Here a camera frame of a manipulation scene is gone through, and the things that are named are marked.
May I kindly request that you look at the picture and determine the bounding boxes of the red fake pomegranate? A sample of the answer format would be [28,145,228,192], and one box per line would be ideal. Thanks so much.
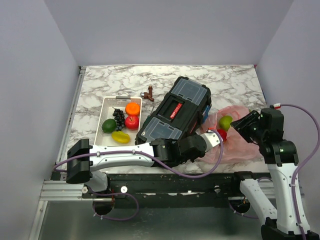
[217,129,228,142]

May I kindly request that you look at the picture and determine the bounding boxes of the pink plastic bag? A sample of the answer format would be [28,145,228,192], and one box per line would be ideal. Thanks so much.
[199,105,262,164]

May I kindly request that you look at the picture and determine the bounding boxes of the red fake apple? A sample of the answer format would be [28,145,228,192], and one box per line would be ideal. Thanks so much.
[124,115,140,130]

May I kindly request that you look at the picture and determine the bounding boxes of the orange fake tangerine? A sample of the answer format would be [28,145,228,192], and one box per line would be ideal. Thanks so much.
[125,102,141,116]

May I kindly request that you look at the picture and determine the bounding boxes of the black fake grape bunch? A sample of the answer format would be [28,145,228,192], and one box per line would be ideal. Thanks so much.
[112,108,125,131]

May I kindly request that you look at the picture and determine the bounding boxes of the green fake fruit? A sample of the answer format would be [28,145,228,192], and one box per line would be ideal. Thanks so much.
[101,118,117,134]

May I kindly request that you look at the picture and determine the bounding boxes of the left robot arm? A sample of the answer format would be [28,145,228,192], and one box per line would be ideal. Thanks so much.
[66,134,209,198]

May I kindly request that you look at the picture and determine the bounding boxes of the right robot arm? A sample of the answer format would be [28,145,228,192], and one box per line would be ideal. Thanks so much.
[230,103,320,240]

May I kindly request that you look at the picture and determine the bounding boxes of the yellow fake fruit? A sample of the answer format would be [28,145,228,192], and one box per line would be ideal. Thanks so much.
[111,131,131,144]

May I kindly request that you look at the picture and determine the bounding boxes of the blue foil wrapper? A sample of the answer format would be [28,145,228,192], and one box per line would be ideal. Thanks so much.
[202,105,211,123]

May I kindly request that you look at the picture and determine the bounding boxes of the black plastic toolbox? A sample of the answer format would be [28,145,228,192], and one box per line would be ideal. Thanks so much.
[135,76,212,145]

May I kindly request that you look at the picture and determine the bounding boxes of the white perforated plastic basket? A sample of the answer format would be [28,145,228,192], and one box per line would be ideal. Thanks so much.
[94,96,142,147]

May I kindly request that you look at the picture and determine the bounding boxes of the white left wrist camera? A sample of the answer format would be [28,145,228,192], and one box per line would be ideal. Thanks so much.
[200,130,223,152]

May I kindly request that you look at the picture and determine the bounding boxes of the black mounting base plate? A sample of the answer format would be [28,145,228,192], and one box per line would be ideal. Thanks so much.
[49,172,276,210]

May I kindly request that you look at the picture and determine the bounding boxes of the green handled screwdriver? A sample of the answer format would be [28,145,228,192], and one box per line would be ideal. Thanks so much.
[146,105,155,120]

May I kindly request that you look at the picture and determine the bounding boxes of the aluminium frame rail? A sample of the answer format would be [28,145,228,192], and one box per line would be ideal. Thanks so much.
[27,66,87,240]

